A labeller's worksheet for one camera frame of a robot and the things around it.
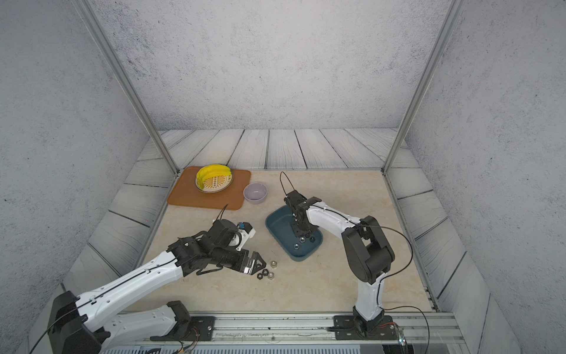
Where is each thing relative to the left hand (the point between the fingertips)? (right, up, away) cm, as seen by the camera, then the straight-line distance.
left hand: (259, 265), depth 73 cm
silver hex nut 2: (+4, -5, +14) cm, 15 cm away
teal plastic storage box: (+5, +10, +26) cm, 29 cm away
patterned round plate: (-28, +26, +42) cm, 57 cm away
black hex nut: (+19, +3, +21) cm, 29 cm away
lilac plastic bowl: (-7, +23, +35) cm, 42 cm away
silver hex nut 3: (+3, -8, +12) cm, 15 cm away
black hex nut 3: (-2, -9, +12) cm, 15 cm away
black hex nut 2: (+1, -7, +12) cm, 14 cm away
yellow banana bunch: (-31, +33, +42) cm, 62 cm away
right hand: (+16, +8, +20) cm, 27 cm away
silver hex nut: (+15, +3, +21) cm, 26 cm away
